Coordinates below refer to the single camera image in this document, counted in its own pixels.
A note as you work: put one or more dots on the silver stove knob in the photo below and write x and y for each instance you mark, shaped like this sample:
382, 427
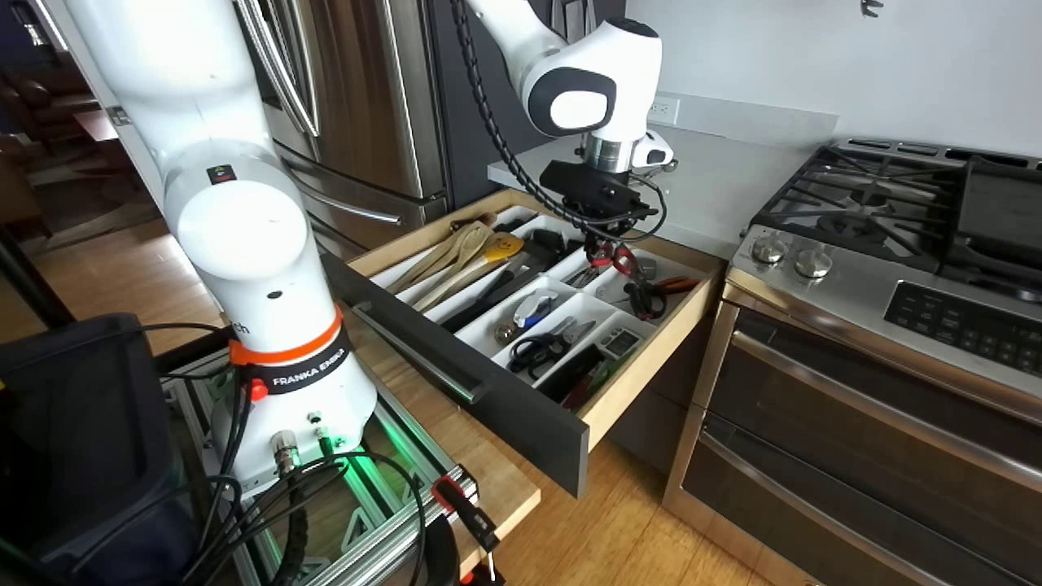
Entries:
771, 253
814, 265

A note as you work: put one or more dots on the stainless steel refrigerator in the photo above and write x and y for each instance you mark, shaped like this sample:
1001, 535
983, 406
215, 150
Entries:
369, 98

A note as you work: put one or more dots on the long black knife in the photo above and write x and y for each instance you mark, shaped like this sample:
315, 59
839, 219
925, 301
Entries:
571, 376

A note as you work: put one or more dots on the yellow smiley face spatula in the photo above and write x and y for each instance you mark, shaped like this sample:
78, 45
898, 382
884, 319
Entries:
503, 250

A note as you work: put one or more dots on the dark grey cabinet panel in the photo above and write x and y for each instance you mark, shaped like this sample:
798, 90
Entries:
458, 140

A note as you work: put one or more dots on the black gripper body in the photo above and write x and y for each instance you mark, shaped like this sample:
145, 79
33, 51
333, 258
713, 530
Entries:
590, 192

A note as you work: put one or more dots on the plain wooden spoon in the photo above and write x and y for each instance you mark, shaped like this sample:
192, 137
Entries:
458, 271

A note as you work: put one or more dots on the green knife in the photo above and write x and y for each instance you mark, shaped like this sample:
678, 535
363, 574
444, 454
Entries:
590, 382

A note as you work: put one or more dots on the slotted wooden spoon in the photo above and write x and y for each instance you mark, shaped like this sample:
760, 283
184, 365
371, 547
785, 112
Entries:
444, 253

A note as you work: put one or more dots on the red and black clamp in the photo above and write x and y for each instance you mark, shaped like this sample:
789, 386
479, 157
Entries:
467, 515

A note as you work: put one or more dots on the black stove griddle plate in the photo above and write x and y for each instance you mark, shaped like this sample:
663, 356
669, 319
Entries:
1004, 213

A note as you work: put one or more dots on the stainless gas stove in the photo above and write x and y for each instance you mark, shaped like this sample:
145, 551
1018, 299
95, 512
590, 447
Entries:
869, 358

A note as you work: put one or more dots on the white and blue peeler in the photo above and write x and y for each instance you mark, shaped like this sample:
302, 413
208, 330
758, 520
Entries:
531, 313

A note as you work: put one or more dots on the wooden drawer with dark front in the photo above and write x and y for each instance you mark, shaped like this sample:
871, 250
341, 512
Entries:
522, 434

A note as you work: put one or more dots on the wooden stand board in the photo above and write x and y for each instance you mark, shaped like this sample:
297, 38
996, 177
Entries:
476, 444

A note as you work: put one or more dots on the white cutlery tray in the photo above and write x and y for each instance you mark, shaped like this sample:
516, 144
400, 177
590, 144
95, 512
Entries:
564, 313

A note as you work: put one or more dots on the small grey keypad gadget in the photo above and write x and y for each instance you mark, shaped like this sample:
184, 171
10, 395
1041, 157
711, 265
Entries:
620, 343

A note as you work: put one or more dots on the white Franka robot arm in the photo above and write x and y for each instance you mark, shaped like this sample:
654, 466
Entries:
249, 240

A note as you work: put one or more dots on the aluminium robot stand frame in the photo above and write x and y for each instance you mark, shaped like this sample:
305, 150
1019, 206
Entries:
369, 543

